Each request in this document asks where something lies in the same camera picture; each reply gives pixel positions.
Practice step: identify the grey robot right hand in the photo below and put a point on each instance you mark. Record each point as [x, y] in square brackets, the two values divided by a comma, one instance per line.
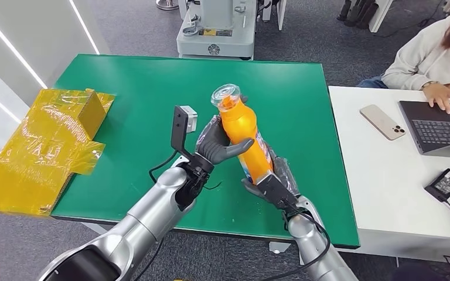
[287, 174]

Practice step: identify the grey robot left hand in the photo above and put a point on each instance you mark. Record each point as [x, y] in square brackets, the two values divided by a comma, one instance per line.
[217, 145]

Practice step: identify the orange plastic bottle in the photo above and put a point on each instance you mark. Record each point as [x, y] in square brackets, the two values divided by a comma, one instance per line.
[244, 132]

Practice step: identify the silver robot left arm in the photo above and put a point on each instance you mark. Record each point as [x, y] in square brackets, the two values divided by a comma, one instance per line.
[147, 221]

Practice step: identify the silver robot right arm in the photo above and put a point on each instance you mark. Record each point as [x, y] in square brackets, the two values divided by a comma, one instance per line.
[314, 244]

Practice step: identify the white robot base machine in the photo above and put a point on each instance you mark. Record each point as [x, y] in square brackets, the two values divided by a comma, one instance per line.
[215, 35]

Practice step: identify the small white table foot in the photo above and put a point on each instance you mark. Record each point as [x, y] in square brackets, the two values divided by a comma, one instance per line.
[279, 247]

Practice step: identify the beige smartphone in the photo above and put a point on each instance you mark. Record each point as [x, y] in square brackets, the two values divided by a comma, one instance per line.
[382, 122]

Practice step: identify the white partition panel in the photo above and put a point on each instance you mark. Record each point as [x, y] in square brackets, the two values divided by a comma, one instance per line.
[276, 11]

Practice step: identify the white slanted table leg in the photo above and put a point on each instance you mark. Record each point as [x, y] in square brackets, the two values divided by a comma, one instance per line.
[95, 228]

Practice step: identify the chrome stand base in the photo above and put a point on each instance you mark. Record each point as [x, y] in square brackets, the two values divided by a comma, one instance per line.
[166, 4]

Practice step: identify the dark grey laptop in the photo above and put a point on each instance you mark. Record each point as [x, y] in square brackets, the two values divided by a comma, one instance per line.
[438, 132]

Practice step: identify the black power adapter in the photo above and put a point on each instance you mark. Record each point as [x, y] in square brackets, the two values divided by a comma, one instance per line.
[444, 184]

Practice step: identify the person's hand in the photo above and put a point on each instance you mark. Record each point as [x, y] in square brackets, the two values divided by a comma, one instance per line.
[440, 97]

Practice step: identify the yellow taped cardboard box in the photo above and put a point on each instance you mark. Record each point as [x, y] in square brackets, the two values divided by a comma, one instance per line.
[42, 155]

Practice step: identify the black boots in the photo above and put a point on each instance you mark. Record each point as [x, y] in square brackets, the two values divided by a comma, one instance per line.
[356, 13]

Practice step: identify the person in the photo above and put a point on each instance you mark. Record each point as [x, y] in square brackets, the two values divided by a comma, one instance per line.
[427, 58]

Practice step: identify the white desk side panel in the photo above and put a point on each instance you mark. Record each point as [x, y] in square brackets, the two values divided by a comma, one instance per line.
[380, 15]

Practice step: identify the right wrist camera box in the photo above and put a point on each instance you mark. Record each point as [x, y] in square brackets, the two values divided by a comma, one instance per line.
[277, 190]

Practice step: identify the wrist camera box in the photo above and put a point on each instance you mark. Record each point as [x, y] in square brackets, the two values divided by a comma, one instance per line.
[184, 124]
[277, 190]

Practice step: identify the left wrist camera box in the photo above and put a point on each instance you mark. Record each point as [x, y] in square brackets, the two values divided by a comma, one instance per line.
[184, 124]

